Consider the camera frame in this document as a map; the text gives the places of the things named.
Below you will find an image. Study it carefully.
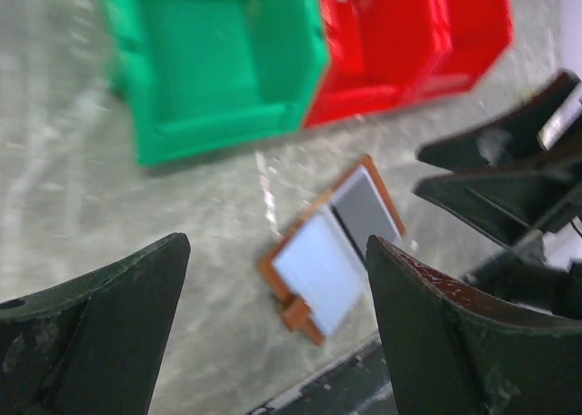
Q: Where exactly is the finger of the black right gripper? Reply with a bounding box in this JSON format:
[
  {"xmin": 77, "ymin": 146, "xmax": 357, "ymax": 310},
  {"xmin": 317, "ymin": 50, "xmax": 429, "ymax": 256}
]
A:
[
  {"xmin": 416, "ymin": 68, "xmax": 581, "ymax": 172},
  {"xmin": 414, "ymin": 168, "xmax": 581, "ymax": 247}
]

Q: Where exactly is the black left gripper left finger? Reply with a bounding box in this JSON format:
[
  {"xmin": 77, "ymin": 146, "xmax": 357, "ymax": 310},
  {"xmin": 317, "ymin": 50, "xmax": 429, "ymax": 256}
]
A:
[{"xmin": 1, "ymin": 233, "xmax": 190, "ymax": 414}]

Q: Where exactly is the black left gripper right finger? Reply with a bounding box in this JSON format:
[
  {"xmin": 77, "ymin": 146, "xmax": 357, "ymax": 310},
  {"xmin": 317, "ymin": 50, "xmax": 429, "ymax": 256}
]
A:
[{"xmin": 366, "ymin": 236, "xmax": 581, "ymax": 414}]

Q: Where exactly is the red bin right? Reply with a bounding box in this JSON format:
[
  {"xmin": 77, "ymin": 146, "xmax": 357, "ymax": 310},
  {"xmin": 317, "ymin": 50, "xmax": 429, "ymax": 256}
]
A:
[{"xmin": 421, "ymin": 0, "xmax": 513, "ymax": 100}]

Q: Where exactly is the red bin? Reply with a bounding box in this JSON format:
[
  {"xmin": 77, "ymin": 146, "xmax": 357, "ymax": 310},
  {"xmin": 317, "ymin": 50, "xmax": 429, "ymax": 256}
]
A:
[
  {"xmin": 304, "ymin": 0, "xmax": 453, "ymax": 128},
  {"xmin": 421, "ymin": 0, "xmax": 513, "ymax": 100}
]

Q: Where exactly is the red bin middle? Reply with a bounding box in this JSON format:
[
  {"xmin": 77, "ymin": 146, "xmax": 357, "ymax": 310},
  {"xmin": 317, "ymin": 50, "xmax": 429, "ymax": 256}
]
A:
[{"xmin": 304, "ymin": 0, "xmax": 453, "ymax": 128}]

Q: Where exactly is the green bin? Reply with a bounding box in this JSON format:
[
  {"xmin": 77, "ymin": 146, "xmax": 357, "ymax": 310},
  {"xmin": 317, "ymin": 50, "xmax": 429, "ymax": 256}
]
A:
[{"xmin": 101, "ymin": 0, "xmax": 330, "ymax": 167}]

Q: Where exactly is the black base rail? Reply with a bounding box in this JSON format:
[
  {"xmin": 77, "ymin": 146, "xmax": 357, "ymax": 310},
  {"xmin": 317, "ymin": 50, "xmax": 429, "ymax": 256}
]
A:
[{"xmin": 250, "ymin": 333, "xmax": 397, "ymax": 415}]

